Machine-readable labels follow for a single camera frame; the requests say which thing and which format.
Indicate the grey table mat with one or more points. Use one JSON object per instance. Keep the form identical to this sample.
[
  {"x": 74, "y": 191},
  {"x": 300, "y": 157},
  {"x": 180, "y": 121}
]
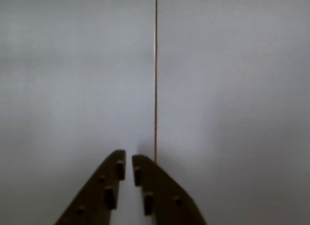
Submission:
[
  {"x": 230, "y": 89},
  {"x": 72, "y": 89}
]

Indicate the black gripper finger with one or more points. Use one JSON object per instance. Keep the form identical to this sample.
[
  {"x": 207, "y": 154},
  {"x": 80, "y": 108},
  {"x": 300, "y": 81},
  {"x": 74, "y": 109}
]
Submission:
[
  {"x": 167, "y": 200},
  {"x": 92, "y": 198}
]

